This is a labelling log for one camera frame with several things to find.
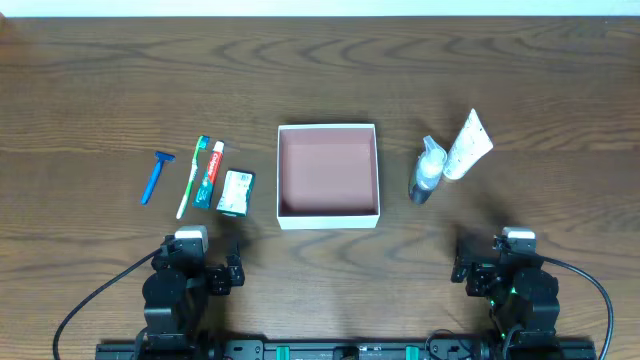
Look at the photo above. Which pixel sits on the red green toothpaste tube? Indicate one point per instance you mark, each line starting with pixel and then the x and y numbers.
pixel 206 188

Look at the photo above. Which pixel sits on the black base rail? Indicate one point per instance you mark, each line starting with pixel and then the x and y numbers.
pixel 437 348

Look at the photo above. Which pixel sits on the blue disposable razor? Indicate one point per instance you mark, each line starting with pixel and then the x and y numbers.
pixel 161 159

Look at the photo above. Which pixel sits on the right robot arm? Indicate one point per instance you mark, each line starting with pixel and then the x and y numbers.
pixel 523 297

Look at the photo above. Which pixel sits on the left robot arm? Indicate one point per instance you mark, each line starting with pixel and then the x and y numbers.
pixel 177 294

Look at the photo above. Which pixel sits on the clear foam soap pump bottle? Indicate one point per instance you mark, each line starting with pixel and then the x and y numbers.
pixel 427 171

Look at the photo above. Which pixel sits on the white box with pink interior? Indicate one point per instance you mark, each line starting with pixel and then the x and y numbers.
pixel 327 177

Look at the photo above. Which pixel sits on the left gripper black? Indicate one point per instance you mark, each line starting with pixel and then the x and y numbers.
pixel 220 278

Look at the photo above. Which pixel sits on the white lotion tube gold cap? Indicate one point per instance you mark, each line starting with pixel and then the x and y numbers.
pixel 470 145

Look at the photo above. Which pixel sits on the green and white toothbrush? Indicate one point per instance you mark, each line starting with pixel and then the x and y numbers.
pixel 201 145

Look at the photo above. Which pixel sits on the green wrapped soap bar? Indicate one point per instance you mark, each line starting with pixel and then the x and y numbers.
pixel 235 197

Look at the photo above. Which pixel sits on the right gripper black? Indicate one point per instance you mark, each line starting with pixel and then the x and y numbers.
pixel 476 275

